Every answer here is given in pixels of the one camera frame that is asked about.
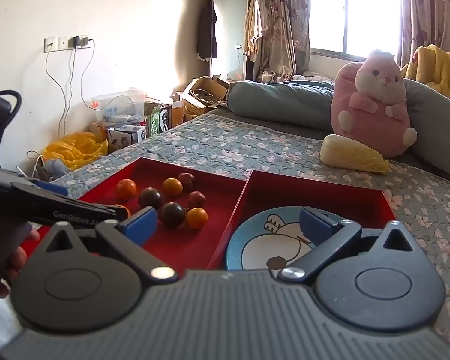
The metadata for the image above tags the grey cloth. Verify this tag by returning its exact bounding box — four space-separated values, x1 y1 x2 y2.
37 157 66 181

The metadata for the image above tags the white wall outlet strip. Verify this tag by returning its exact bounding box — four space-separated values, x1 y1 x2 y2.
44 35 90 53

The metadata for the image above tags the metal pan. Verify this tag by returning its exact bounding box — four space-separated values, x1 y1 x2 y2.
191 88 226 104

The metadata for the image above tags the person's left hand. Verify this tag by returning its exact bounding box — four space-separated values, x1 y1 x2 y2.
0 229 41 299

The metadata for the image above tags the clear plastic storage box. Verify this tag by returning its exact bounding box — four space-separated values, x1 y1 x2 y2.
91 87 147 124

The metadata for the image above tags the small brown cardboard box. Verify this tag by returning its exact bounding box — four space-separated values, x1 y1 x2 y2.
170 99 188 128

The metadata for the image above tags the window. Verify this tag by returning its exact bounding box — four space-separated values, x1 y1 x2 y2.
309 0 404 59

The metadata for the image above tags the napa cabbage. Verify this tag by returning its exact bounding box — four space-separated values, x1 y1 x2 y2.
319 135 391 175

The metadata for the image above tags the small red apple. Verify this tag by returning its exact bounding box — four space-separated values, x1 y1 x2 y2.
178 173 196 193
188 191 206 209

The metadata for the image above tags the open cardboard box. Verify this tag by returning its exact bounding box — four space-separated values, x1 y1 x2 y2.
172 76 233 115

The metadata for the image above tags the floral curtain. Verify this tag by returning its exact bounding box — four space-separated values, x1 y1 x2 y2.
257 0 312 83
397 0 450 68

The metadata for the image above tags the white charging cable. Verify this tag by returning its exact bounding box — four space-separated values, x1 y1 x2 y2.
45 39 96 137

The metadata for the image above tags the floral quilt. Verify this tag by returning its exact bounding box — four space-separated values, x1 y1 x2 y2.
50 114 450 346

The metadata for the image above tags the blue cartoon plate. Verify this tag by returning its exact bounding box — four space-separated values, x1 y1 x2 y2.
226 205 361 271

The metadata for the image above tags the dark hanging jacket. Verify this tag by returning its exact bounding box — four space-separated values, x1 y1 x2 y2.
197 0 218 61

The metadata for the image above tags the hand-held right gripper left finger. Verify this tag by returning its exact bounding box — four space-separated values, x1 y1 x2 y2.
34 207 179 285

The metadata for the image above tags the yellow blanket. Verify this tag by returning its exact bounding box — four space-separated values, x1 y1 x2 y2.
400 44 450 100

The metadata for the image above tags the red tray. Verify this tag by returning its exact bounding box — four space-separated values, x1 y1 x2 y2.
208 170 396 271
30 157 248 271

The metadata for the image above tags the white wardrobe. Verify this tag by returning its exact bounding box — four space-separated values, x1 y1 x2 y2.
208 0 256 81

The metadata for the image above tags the small orange tangerine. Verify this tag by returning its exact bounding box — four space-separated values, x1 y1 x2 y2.
116 179 137 200
110 204 132 219
185 208 208 230
163 178 183 197

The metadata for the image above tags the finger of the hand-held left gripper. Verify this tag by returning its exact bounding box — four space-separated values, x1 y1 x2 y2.
0 168 69 197
11 182 131 229

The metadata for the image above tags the pink plush hamster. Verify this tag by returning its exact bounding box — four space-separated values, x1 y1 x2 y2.
330 49 418 158

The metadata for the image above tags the yellow plastic bag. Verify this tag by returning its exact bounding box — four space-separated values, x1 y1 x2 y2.
42 131 109 171

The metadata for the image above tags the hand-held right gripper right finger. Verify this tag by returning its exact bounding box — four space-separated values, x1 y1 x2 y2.
277 206 422 282

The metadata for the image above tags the green white carton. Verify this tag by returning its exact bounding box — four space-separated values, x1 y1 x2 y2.
146 103 173 137

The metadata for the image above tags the white printed box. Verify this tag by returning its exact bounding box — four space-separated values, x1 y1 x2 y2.
107 124 148 151

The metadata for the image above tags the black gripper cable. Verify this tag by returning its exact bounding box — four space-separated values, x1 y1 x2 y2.
0 89 23 122

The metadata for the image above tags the grey-blue duvet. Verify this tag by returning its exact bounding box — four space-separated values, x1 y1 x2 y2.
226 79 450 192

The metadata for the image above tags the beige hanging garment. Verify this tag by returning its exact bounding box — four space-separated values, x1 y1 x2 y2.
243 0 264 55

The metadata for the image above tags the dark purple tomato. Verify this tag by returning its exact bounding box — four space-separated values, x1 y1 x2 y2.
160 202 186 228
138 187 164 211

